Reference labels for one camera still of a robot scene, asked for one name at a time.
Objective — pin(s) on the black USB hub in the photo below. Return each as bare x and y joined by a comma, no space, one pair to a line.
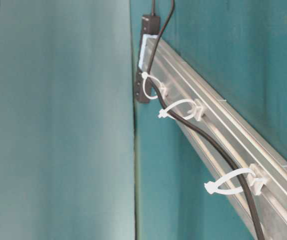
150,25

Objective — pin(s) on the silver aluminium rail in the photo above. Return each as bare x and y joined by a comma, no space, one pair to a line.
186,89

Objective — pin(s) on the green table cloth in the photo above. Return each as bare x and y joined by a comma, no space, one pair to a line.
81,159

